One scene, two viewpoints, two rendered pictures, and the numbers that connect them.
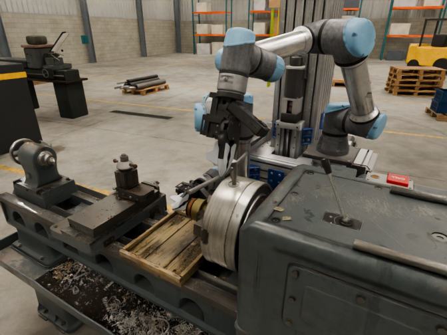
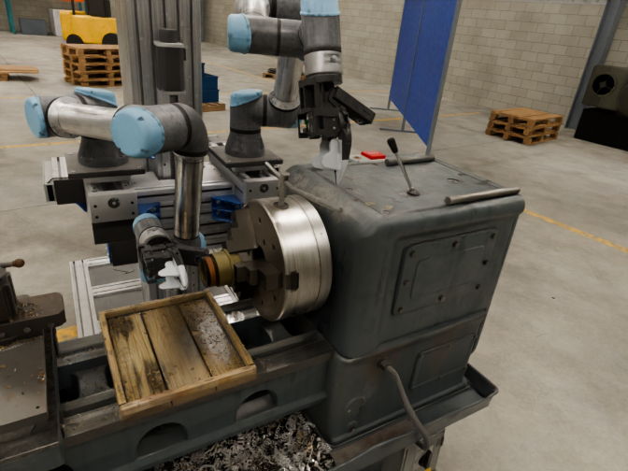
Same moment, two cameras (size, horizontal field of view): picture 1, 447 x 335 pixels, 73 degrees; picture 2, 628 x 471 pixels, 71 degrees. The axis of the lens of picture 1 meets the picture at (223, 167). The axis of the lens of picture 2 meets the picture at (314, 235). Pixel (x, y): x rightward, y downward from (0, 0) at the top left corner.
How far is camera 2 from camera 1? 0.87 m
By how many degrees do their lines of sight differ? 56
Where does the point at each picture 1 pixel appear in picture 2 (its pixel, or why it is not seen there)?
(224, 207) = (302, 233)
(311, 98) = (191, 89)
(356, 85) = (297, 65)
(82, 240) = (33, 449)
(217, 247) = (310, 285)
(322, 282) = (431, 249)
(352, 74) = not seen: hidden behind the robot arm
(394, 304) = (472, 235)
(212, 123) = (326, 119)
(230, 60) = (334, 35)
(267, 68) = not seen: hidden behind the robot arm
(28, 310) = not seen: outside the picture
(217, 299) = (303, 357)
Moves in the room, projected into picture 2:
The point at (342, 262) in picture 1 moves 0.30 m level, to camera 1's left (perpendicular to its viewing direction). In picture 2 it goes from (450, 219) to (411, 266)
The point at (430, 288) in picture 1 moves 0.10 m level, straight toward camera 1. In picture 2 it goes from (492, 207) to (518, 223)
